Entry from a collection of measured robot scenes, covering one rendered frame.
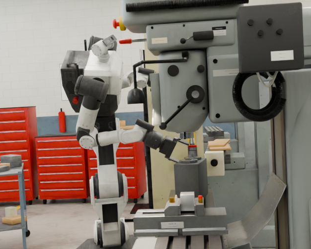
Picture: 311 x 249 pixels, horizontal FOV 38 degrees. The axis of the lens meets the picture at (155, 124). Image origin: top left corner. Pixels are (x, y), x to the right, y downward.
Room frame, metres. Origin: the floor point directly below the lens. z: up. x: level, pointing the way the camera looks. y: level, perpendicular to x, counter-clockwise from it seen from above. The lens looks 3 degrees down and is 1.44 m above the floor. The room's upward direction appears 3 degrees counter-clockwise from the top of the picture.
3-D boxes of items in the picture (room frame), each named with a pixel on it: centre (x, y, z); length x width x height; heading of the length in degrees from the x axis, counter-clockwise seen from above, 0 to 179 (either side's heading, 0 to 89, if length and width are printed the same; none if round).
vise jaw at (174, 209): (1.72, -0.05, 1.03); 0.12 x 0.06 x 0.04; 174
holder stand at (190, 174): (2.27, -0.17, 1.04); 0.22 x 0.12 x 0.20; 163
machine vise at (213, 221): (1.72, -0.08, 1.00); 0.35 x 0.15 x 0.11; 84
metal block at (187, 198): (1.72, -0.11, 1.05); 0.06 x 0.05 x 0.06; 174
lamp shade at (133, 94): (1.83, 0.07, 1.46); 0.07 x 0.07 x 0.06
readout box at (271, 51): (1.50, -0.39, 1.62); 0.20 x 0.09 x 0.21; 85
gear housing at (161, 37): (1.85, -0.16, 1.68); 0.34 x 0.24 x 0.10; 85
